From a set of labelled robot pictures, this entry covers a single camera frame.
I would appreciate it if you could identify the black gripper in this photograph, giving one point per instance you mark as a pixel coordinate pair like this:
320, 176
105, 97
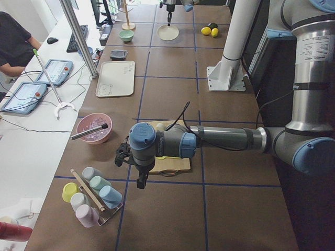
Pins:
170, 8
143, 170

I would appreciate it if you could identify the cream round plate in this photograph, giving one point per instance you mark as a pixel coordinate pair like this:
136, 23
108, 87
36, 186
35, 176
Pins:
168, 33

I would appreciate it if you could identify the white bear tray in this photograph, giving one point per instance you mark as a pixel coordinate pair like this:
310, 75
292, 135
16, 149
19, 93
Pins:
116, 79

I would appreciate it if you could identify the bamboo cutting board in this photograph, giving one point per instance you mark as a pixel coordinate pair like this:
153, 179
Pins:
169, 166

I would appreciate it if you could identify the yellow plastic knife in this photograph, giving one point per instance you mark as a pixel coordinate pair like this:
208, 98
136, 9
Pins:
164, 157

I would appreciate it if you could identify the blue cup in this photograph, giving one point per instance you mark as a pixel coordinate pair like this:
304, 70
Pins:
111, 197

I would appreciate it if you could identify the yellow lemon upper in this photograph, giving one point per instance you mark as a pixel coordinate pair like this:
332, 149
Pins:
206, 31

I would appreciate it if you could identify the yellow lemon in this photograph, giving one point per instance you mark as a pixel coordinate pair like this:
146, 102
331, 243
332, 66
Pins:
214, 32
206, 31

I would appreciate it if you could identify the green cup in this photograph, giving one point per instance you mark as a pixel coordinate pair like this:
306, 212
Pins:
97, 183

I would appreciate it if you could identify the wooden mug tree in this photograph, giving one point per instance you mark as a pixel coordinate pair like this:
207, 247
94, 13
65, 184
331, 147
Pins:
126, 25

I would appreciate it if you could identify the green lime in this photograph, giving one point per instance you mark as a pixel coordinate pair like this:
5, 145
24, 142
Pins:
212, 25

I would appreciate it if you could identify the green bowl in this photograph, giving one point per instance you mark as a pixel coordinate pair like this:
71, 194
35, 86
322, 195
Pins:
126, 35

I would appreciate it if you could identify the yellow lemon lower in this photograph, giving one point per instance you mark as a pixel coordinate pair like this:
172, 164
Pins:
214, 32

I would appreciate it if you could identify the white cup rack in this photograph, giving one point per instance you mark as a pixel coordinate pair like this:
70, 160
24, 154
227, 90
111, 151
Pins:
105, 213

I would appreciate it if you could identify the grey-blue cup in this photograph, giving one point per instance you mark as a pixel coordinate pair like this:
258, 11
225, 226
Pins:
89, 172

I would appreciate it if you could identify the pink cup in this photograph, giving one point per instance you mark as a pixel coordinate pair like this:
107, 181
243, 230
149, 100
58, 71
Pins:
87, 215

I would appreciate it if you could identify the grey folded cloth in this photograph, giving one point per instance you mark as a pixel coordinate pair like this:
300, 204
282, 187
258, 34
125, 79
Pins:
118, 55

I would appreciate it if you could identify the black label box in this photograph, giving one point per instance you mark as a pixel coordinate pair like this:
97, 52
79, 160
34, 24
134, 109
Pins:
104, 32

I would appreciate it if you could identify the white cup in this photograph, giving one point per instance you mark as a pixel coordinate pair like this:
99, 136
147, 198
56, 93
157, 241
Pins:
79, 199

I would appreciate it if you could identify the steel muddler black tip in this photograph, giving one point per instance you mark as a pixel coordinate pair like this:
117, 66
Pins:
87, 132

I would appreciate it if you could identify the yellow cup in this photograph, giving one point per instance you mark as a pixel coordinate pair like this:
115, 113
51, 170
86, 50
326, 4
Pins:
68, 191

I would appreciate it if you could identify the pink bowl with ice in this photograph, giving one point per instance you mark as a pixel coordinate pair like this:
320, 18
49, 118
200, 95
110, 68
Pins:
91, 121

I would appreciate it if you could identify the reacher grabber stick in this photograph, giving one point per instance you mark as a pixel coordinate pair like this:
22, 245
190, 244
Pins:
61, 104

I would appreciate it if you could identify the black computer mouse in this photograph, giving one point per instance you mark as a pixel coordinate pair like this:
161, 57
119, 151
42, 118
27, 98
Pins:
52, 40

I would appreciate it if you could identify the far teach pendant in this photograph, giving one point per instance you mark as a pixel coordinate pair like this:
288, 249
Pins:
58, 70

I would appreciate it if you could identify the teach pendant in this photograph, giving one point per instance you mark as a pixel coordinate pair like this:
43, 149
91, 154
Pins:
25, 98
58, 70

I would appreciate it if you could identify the red bottle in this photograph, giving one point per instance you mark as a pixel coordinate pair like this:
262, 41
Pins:
13, 232

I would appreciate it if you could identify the near teach pendant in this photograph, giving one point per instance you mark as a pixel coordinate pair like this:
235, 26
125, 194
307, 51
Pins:
25, 98

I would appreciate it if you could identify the seated person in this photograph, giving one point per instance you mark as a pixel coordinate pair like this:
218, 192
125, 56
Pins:
17, 46

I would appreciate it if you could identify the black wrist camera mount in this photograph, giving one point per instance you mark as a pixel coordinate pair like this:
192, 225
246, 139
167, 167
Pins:
124, 154

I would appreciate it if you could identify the white pole mount base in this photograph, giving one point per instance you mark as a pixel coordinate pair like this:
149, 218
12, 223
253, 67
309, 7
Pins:
227, 75

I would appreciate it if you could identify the aluminium frame post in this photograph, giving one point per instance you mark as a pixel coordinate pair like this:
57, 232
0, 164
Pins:
75, 27

